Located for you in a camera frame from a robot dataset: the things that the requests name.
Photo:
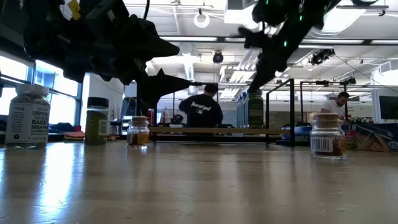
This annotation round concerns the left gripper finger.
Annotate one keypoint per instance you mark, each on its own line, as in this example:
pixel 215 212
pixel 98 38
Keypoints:
pixel 161 87
pixel 164 48

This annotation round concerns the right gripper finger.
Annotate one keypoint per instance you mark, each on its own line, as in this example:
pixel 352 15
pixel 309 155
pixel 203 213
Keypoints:
pixel 262 77
pixel 250 37

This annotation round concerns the green lid spice jar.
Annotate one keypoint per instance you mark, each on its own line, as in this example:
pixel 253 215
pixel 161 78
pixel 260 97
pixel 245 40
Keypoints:
pixel 255 112

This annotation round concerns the small cork-top glass jar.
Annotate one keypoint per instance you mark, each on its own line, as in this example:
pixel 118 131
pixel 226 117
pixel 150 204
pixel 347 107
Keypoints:
pixel 326 146
pixel 138 137

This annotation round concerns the black lid olive herb jar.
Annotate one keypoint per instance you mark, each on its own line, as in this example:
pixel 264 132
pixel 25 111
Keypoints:
pixel 96 124

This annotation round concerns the white lid bagel seasoning jar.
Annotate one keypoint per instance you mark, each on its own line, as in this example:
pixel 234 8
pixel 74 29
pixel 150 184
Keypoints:
pixel 28 121

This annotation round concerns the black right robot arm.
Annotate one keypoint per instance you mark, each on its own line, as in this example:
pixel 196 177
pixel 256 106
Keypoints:
pixel 311 12

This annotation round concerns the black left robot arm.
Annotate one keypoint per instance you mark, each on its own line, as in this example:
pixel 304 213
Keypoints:
pixel 40 43

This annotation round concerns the white light bar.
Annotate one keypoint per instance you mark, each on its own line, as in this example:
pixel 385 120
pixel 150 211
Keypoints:
pixel 384 41
pixel 189 39
pixel 236 39
pixel 332 41

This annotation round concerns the black ceiling spotlight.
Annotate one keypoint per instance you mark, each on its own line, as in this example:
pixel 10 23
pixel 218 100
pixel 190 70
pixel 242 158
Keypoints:
pixel 321 56

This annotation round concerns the person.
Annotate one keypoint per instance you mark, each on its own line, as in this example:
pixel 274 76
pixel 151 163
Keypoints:
pixel 337 105
pixel 202 109

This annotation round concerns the yellow tag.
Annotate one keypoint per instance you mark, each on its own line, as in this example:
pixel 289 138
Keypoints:
pixel 74 9

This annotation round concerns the black background rig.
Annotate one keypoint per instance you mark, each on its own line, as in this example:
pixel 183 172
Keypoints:
pixel 323 82

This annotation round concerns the small red container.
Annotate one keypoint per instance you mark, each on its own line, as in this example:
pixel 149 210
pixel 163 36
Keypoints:
pixel 77 128

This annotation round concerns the dark bag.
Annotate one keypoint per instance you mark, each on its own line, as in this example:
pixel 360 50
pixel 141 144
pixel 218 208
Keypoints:
pixel 62 127

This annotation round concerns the red notebook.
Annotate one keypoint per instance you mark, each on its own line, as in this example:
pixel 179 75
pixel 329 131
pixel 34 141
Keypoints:
pixel 74 134

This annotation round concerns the blue plastic wrap box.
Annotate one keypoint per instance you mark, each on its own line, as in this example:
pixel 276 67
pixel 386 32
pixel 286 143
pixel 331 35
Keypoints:
pixel 367 137

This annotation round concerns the black monitor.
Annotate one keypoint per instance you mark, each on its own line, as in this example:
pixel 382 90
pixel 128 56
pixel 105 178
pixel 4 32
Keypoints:
pixel 388 107

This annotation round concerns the black metal table frame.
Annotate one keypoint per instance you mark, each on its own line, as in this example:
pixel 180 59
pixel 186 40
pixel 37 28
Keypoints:
pixel 224 39

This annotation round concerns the black overhead camera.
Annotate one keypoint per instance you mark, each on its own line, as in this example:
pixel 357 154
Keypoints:
pixel 217 57

